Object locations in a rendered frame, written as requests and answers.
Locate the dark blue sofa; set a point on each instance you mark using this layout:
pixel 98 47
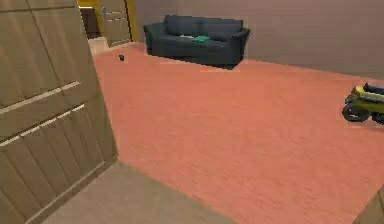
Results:
pixel 216 50

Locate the small black object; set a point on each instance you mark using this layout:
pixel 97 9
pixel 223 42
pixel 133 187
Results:
pixel 121 58

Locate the brown wooden room door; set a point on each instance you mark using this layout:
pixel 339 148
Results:
pixel 115 23

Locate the brown wooden cupboard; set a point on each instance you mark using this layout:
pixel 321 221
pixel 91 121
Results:
pixel 46 110

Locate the yellow toy motorcycle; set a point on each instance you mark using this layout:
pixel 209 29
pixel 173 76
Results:
pixel 365 103

